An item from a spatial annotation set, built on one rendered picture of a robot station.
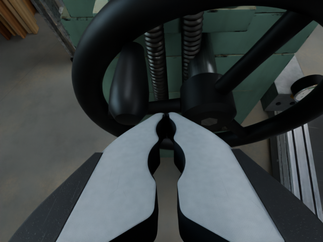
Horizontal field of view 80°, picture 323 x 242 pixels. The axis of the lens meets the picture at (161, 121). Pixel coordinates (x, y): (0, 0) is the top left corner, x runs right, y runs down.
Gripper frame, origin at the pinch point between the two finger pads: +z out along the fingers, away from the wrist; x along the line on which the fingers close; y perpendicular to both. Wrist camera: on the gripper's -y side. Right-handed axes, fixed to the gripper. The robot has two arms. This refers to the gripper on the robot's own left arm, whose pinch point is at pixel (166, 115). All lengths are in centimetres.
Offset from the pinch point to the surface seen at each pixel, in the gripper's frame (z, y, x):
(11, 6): 140, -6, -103
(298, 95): 28.1, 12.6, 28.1
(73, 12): 25.0, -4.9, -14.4
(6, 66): 122, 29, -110
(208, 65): 12.7, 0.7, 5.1
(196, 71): 12.3, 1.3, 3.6
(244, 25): 14.9, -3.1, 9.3
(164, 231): 37, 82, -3
